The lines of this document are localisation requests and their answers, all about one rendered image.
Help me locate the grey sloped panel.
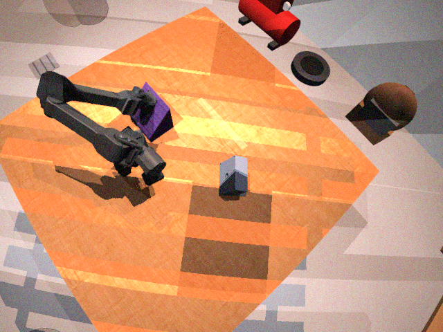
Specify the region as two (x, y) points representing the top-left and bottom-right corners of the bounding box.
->
(219, 155), (248, 196)

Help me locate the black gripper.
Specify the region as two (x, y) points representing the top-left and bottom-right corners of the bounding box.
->
(135, 129), (164, 186)

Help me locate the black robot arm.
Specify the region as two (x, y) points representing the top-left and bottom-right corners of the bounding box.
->
(36, 71), (167, 177)

